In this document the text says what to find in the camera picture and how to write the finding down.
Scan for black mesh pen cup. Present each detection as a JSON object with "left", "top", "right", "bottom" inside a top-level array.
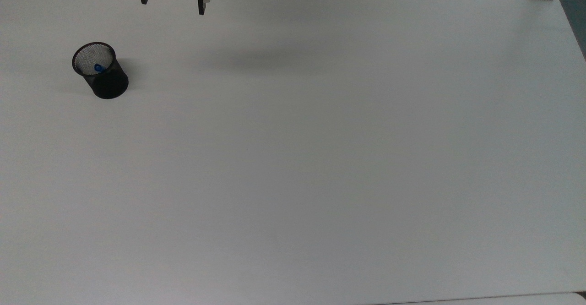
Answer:
[{"left": 71, "top": 42, "right": 130, "bottom": 100}]

